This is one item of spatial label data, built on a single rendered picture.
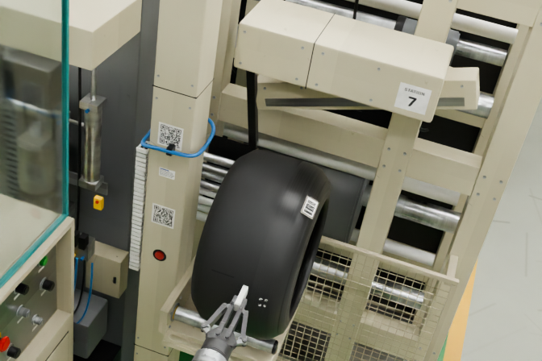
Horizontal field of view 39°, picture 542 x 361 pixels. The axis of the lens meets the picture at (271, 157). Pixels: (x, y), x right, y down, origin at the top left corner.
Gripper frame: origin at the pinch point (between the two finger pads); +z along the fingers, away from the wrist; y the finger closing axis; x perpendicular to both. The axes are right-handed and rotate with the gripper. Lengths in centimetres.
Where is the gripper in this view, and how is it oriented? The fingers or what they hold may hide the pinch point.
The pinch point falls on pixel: (240, 298)
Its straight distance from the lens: 211.9
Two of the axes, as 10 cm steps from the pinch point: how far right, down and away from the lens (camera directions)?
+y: -9.4, -2.9, 1.8
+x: -1.0, 7.4, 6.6
